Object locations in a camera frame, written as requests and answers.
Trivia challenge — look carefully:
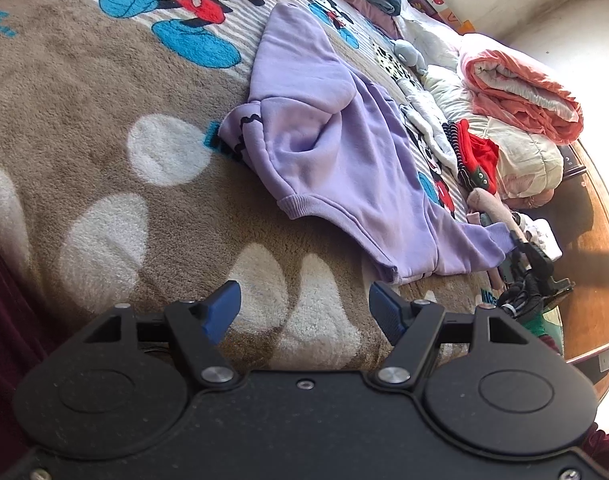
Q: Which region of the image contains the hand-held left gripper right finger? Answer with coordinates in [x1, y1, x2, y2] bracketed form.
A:
[369, 280, 533, 389]

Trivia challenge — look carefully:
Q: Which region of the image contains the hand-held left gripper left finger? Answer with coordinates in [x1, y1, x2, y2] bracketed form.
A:
[82, 280, 242, 389]

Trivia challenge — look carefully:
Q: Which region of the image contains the purple sweatshirt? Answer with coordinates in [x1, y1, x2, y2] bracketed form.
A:
[217, 2, 516, 286]

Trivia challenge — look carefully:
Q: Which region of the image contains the white crumpled cloth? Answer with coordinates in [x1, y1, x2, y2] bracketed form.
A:
[515, 212, 564, 262]

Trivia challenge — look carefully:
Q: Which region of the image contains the pink plush toy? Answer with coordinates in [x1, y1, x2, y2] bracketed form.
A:
[465, 187, 530, 251]

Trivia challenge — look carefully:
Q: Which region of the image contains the black box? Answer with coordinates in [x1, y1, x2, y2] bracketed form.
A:
[559, 143, 587, 179]

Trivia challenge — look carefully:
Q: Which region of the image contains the red garment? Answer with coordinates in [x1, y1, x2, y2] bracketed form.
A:
[455, 119, 500, 196]

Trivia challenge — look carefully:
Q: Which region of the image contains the black dotted fabric strip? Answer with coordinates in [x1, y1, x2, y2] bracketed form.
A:
[443, 120, 489, 192]

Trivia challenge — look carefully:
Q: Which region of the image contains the brown cartoon printed blanket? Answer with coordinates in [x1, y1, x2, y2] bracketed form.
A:
[0, 0, 565, 376]

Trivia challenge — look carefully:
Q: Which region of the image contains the white small garment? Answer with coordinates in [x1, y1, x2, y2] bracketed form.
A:
[399, 77, 460, 171]

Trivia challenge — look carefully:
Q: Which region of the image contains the pink folded quilt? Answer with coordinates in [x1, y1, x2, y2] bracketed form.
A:
[459, 34, 584, 146]

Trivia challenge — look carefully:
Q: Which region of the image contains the person's maroon clothing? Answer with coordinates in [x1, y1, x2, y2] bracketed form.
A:
[0, 232, 60, 480]

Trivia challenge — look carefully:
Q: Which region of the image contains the grey plush toy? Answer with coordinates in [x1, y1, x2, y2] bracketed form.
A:
[393, 39, 429, 77]

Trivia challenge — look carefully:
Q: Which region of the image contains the wooden bed frame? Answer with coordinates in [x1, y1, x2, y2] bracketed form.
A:
[545, 137, 609, 401]

